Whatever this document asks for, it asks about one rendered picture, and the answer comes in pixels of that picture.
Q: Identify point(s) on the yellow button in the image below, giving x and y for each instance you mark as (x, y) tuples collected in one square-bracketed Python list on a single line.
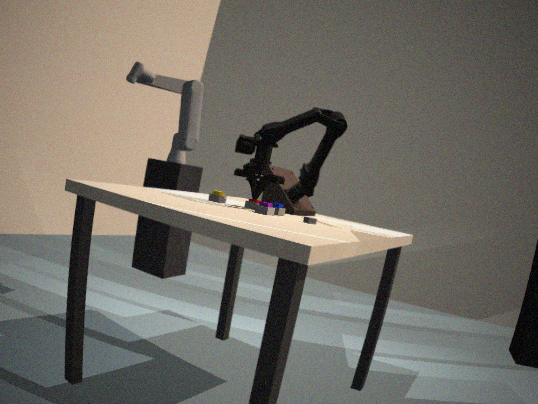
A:
[(217, 196)]

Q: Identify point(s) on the red button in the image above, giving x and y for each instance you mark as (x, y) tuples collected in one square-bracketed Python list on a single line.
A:
[(251, 204)]

